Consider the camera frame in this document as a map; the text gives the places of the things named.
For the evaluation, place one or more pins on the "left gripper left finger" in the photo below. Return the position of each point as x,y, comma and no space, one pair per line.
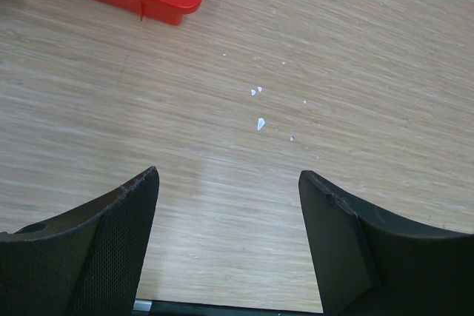
85,261

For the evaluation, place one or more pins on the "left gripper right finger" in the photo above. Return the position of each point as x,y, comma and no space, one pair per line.
370,261

